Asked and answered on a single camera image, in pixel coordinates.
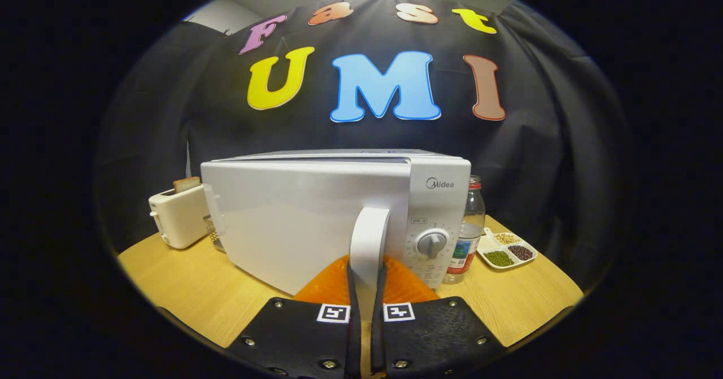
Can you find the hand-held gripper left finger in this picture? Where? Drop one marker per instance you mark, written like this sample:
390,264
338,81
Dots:
299,339

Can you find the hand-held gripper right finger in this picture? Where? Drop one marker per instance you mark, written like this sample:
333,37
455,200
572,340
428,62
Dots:
435,339

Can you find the white microwave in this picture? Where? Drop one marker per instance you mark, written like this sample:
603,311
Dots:
294,221

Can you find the white divided bean dish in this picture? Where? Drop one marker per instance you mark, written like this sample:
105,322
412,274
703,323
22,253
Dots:
491,246

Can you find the clear plastic water bottle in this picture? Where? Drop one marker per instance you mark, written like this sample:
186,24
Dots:
471,221

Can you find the small glass container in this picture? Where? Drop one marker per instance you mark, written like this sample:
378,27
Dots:
216,238

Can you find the cream toaster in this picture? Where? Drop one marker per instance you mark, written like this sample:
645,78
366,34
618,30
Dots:
178,221

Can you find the brown toast slice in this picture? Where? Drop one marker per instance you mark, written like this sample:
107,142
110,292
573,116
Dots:
186,184

